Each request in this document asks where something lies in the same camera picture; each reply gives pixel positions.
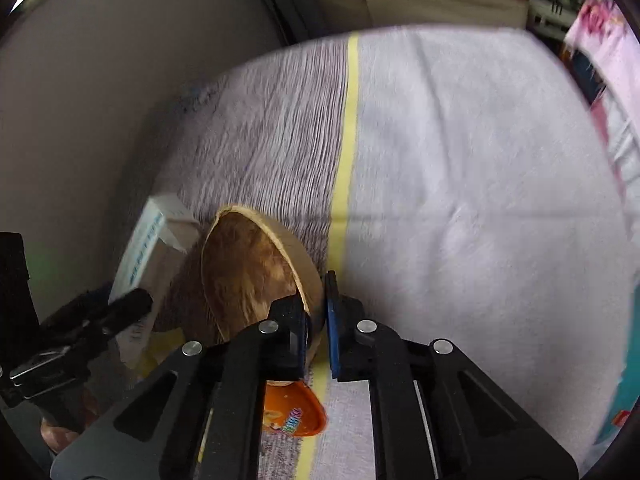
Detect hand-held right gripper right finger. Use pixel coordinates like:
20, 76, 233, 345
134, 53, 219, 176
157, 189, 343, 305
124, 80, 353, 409
324, 271, 581, 480

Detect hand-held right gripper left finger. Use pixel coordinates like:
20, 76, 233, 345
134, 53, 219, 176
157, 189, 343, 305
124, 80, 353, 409
50, 295, 313, 480

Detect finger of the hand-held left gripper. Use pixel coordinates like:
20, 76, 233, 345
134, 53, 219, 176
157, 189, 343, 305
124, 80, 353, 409
40, 287, 153, 348

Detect large yellow packet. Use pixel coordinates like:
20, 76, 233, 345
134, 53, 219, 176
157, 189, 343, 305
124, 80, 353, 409
135, 330, 183, 381

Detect white cardboard box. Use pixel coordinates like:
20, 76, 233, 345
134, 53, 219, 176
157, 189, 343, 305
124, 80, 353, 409
107, 194, 202, 366

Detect brown coconut shell bowl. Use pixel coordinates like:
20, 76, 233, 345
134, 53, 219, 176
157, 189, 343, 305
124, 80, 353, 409
200, 204, 327, 388

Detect person's left hand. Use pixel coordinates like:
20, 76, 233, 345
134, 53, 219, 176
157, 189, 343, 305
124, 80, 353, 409
40, 417, 82, 453

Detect orange snack packet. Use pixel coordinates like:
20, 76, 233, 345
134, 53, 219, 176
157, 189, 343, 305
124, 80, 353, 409
262, 380, 328, 441

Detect purple striped bed sheet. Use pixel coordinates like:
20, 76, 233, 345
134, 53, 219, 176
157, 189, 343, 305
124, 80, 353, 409
145, 25, 640, 480

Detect teal pillow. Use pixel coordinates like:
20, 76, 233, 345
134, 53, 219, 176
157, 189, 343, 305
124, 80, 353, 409
595, 375, 636, 441

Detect black stereo equipment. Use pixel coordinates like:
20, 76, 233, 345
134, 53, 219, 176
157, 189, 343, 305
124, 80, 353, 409
527, 0, 598, 41

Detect pink floral blanket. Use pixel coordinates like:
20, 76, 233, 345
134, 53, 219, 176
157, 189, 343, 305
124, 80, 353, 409
560, 0, 640, 211

